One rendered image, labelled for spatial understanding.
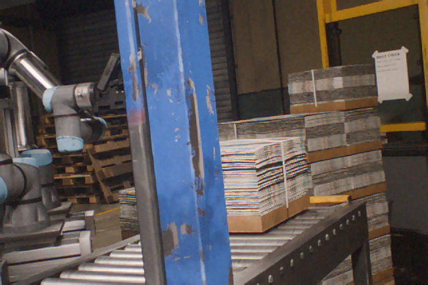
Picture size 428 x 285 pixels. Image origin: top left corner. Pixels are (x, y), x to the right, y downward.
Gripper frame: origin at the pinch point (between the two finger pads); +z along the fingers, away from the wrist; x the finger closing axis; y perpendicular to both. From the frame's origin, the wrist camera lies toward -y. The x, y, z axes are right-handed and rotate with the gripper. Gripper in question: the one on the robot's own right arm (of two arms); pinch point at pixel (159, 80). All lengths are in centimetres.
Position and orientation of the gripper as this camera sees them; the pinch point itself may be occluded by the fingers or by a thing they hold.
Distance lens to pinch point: 183.1
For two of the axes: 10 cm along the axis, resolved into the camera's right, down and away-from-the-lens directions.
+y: 0.6, 9.9, -0.8
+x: -2.9, -0.6, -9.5
